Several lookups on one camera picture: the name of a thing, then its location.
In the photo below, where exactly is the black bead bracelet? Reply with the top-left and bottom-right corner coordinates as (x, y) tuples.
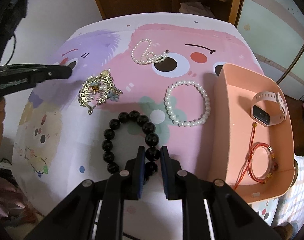
(101, 110), (161, 176)

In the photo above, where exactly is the gold pearl hair clip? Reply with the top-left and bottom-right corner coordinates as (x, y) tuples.
(78, 70), (115, 115)

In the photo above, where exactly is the red string bracelet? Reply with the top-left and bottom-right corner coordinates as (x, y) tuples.
(233, 121), (272, 190)

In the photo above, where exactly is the amber bead bracelet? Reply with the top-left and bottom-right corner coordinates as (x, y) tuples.
(261, 145), (279, 184)

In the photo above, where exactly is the blue flower earring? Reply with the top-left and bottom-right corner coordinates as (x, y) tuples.
(107, 88), (123, 102)

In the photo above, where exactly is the pink plastic tray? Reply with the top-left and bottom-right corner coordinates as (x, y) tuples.
(207, 63), (295, 204)

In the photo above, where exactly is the cartoon monster table mat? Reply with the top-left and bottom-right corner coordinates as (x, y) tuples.
(12, 12), (280, 240)

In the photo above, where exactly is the folded cloth on shelf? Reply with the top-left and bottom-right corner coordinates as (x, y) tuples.
(179, 2), (215, 18)

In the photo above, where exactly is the white pearl bracelet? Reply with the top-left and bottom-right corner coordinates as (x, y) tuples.
(164, 80), (211, 127)

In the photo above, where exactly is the white pearl necklace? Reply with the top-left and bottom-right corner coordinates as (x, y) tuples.
(130, 38), (170, 66)

